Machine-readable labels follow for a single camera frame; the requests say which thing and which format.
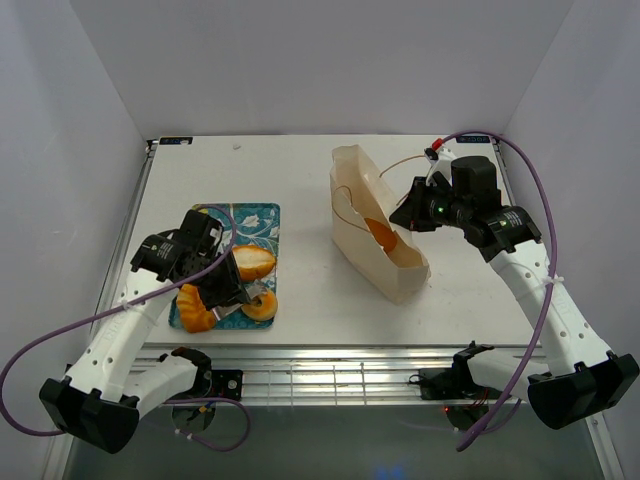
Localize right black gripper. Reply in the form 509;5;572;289
388;177;469;233

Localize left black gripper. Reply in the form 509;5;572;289
186;248;253;312

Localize round orange sugared bun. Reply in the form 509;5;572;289
364;218;398;254

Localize brown paper bag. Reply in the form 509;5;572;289
330;145;430;304

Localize metal serving tongs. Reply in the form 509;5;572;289
211;283;267;321

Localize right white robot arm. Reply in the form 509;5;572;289
389;156;639;430

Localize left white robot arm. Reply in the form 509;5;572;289
39;205;250;454

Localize oval split bread loaf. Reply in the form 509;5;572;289
233;245;277;283

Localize long braided orange bread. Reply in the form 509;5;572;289
176;284;217;333

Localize fake bagel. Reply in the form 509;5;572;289
241;289;279;322

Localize teal patterned tray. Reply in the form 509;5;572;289
168;202;280;332

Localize right blue table label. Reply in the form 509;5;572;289
455;133;491;144

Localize blue table label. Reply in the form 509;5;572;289
158;136;193;146
455;133;491;144

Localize left blue table label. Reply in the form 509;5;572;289
158;136;193;146

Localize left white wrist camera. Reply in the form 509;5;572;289
209;227;224;245

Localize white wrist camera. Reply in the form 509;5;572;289
209;227;224;245
424;138;457;185

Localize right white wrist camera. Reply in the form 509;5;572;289
424;138;457;185

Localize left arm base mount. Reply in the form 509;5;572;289
169;369;244;403

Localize aluminium frame rail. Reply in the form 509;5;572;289
55;347;601;409

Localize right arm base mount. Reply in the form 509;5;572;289
407;341;501;404

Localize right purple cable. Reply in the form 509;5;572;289
429;130;558;453

